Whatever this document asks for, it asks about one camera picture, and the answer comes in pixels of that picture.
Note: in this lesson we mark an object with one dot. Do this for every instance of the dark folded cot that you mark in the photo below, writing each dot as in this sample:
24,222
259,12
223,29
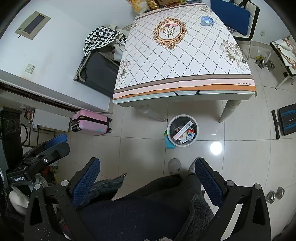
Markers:
98,72

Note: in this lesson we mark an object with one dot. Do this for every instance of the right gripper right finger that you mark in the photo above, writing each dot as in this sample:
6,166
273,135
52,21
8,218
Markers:
225,196

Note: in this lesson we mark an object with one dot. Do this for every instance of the wall switch plate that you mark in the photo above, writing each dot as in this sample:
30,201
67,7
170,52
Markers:
30,68

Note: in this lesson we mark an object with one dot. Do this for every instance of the chrome dumbbell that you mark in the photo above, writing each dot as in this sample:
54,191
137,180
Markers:
272,195
262,63

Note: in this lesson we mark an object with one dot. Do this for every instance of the checkered black white cloth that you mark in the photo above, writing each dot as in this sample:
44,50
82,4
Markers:
101,37

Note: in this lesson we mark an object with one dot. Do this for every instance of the beige wall panel box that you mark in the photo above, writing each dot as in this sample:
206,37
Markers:
32,25

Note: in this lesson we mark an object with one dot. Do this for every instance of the pink suitcase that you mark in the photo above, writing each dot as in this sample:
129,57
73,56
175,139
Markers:
90,123

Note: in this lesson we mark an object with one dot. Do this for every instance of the left grey slipper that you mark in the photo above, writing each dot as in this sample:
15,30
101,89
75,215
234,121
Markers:
174,166

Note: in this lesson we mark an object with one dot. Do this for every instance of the red blue small box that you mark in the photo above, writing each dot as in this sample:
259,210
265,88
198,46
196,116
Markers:
190,134

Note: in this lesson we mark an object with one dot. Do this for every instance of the patterned tablecloth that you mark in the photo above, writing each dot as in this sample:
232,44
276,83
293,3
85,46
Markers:
168,51

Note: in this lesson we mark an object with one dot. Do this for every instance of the blue green packet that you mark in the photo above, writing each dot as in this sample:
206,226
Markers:
169,144

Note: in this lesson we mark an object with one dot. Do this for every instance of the yellow snack bag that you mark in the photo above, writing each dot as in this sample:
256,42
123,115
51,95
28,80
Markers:
139,6

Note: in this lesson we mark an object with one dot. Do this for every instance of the long white pink box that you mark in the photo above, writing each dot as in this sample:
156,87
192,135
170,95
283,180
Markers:
183,130

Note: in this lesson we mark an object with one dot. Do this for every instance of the white black chair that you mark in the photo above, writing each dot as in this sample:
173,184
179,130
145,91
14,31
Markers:
254,11

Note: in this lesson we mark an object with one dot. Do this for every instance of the white trash bin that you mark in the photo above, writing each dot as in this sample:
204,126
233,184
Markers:
176,124

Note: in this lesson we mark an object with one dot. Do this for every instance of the grey slipper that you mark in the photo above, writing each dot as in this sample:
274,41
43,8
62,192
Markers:
191,169
174,166

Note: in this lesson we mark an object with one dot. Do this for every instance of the right grey slipper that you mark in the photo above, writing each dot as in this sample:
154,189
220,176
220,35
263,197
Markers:
191,169

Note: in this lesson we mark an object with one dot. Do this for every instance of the black blue step board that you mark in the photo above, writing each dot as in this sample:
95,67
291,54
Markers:
284,120

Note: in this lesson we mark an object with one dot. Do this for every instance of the gold chocolate box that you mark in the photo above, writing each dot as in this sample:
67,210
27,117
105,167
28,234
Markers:
153,4

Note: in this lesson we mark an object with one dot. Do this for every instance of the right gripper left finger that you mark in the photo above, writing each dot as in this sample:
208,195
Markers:
73,194

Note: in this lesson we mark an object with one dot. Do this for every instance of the light blue tissue pack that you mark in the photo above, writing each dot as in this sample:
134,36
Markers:
207,21

